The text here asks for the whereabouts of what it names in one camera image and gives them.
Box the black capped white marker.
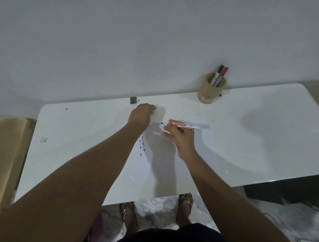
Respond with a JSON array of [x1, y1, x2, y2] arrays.
[[211, 65, 225, 86]]

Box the person's right hand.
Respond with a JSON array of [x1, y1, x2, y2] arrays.
[[162, 119, 197, 161]]

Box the person's left foot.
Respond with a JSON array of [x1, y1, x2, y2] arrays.
[[120, 202, 138, 234]]

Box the round wooden pen holder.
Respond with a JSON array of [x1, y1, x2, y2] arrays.
[[197, 72, 228, 104]]

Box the person's foot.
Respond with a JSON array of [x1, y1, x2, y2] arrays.
[[120, 202, 138, 234], [176, 193, 194, 225]]

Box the light wooden cabinet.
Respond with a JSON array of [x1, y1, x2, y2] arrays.
[[0, 117, 37, 212]]

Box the white paper sheet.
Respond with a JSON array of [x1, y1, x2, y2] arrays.
[[102, 119, 207, 206]]

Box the dark strap sandal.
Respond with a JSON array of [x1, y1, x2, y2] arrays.
[[119, 202, 139, 235], [176, 193, 194, 225]]

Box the red capped white marker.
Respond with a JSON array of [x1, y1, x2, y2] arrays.
[[215, 66, 229, 88]]

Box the blue capped white marker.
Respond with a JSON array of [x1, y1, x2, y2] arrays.
[[160, 120, 202, 131]]

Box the person's left forearm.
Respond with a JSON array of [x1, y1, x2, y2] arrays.
[[0, 122, 150, 242]]

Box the person's right foot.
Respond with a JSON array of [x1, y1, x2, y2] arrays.
[[176, 193, 194, 225]]

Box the black shorts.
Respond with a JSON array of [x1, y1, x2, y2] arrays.
[[123, 222, 224, 242]]

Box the person's right forearm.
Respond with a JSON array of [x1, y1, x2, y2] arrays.
[[179, 152, 291, 242]]

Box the person's left hand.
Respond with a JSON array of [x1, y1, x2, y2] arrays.
[[127, 103, 157, 130]]

